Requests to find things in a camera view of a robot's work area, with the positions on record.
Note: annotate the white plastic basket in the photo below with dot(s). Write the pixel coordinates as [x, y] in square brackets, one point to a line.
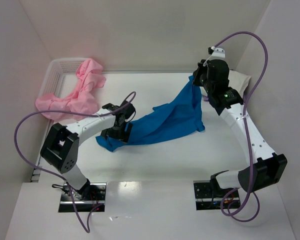
[60, 77]

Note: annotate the white folded t shirt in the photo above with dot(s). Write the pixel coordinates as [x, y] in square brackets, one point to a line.
[238, 81]

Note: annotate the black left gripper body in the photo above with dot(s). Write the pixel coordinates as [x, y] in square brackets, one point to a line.
[115, 133]

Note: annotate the blue t shirt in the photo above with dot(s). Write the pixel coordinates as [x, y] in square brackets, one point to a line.
[169, 121]

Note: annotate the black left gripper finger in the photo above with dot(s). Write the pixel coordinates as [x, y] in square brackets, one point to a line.
[109, 133]
[123, 132]

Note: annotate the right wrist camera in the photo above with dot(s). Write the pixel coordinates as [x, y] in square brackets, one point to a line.
[215, 53]

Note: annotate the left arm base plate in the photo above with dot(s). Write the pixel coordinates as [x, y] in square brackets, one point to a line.
[84, 202]

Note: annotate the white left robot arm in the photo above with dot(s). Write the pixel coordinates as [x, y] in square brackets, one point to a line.
[61, 146]

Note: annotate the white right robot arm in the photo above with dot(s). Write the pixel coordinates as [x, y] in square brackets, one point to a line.
[265, 166]

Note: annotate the pink t shirt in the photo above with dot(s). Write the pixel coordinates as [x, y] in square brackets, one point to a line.
[81, 100]

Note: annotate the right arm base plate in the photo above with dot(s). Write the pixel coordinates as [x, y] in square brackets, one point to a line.
[208, 199]

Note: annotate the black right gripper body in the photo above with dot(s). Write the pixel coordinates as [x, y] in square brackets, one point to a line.
[198, 76]

